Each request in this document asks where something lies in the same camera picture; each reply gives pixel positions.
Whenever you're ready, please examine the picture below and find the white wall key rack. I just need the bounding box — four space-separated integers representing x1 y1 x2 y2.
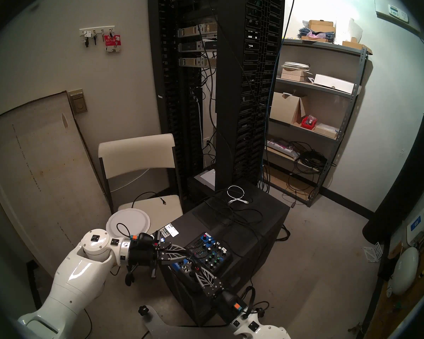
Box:
79 26 116 37

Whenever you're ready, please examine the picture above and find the plywood backboard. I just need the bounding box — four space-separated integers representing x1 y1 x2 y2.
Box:
367 186 424 339

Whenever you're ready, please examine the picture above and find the open cardboard box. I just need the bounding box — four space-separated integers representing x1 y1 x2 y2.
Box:
270 91 308 126

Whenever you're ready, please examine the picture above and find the brown cardboard box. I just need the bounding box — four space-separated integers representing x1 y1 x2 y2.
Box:
308 20 336 33

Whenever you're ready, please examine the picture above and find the white lattice spare finger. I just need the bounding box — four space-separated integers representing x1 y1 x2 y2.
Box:
363 242 384 263

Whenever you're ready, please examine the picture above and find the tall black column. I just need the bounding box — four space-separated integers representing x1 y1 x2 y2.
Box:
362 114 424 244

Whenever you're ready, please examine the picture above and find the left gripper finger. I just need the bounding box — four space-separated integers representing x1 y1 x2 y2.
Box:
159 243 190 254
159 252 189 264

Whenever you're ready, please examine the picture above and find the blue network cable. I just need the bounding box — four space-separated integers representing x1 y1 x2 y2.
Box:
260 35 285 187

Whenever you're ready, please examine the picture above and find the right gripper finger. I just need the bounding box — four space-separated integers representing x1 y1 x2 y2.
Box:
196 272 226 295
196 273 216 299

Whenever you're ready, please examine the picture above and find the white router blue label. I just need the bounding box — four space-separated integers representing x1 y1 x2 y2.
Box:
406 208 424 247

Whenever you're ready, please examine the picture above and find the black cable with plug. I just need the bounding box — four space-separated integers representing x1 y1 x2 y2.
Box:
131 191 167 210

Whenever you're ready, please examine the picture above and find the white usb cable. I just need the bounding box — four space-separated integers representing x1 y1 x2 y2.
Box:
227 185 249 204

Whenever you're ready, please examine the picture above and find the grey flat box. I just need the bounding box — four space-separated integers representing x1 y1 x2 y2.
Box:
194 169 216 191

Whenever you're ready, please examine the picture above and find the coiled white cable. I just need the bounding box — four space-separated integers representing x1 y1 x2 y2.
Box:
281 61 311 72

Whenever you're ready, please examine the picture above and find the pink white packaged item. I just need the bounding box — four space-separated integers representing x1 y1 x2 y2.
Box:
267 138 301 159

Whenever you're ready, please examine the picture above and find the white alarm keypad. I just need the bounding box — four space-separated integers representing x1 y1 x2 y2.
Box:
388 4 409 23

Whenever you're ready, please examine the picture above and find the thin white cable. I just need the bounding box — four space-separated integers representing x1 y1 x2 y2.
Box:
111 168 151 193

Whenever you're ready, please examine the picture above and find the pile of pink blue bags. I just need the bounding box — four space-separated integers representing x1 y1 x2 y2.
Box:
297 26 336 43

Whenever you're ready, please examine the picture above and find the small tan cardboard box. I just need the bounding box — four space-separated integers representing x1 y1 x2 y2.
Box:
280 68 310 83

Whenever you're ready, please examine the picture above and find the beige flat box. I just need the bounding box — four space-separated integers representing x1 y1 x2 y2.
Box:
314 123 340 139

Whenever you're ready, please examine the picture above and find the black perforated equipment case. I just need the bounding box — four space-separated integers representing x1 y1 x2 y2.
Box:
152 181 291 325

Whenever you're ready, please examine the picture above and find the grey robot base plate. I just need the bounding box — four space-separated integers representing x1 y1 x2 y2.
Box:
141 307 234 339

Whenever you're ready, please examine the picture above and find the beige leaning board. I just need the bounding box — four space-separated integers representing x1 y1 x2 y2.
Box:
0 91 112 295

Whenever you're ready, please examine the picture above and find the grey rack mounted unit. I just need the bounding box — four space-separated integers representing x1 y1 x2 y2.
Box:
178 57 218 67
178 23 218 38
178 40 218 53

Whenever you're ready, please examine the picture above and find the white flat box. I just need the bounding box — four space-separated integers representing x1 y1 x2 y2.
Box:
309 73 355 94

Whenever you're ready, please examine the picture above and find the flat cardboard box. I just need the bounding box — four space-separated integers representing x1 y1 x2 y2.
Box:
342 38 373 55

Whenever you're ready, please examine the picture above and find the blue black audio mixer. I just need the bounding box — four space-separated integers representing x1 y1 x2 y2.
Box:
168 232 234 284

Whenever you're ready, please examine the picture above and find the black server rack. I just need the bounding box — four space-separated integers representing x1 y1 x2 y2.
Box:
148 0 286 204

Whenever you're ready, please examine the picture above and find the tangled black cable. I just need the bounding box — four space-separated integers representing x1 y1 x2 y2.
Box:
203 194 265 236

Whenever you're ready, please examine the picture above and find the white plastic bag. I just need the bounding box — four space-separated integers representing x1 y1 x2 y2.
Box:
334 18 364 44

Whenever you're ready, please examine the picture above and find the grey metal shelving unit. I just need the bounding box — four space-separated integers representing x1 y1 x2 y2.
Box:
261 38 373 207

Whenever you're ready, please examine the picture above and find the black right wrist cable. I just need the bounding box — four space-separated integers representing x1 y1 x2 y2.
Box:
242 285 269 323

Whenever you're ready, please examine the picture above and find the white folding chair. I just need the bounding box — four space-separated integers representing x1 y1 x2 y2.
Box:
98 133 184 283

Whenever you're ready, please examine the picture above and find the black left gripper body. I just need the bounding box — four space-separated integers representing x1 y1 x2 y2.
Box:
129 234 162 269

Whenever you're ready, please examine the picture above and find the black cable bundle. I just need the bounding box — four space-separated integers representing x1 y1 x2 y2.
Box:
290 141 336 173

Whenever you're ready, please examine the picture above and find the white round plate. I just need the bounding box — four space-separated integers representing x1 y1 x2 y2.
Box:
106 208 152 238

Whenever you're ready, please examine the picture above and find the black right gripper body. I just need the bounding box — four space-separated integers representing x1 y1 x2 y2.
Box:
213 290 249 323

